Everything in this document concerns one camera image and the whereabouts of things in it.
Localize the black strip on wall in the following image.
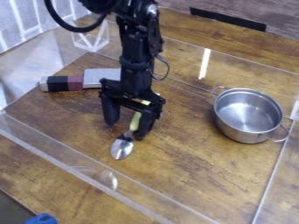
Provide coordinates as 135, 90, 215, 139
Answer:
190, 7, 267, 32

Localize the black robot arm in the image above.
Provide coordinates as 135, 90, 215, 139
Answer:
79, 0, 166, 139

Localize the grey block with dark end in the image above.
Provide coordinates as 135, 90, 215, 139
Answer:
39, 68, 120, 92

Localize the spoon with yellow handle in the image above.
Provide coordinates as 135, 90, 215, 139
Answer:
110, 112, 142, 160

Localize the black cable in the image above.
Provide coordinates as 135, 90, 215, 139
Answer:
43, 0, 110, 33

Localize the clear acrylic triangle stand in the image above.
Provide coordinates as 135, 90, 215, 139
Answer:
71, 21, 110, 53

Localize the blue object at bottom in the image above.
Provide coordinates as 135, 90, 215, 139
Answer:
23, 213, 59, 224

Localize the silver pot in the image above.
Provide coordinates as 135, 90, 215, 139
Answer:
211, 86, 290, 144

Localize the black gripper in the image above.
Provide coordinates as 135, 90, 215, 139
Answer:
98, 56, 167, 141

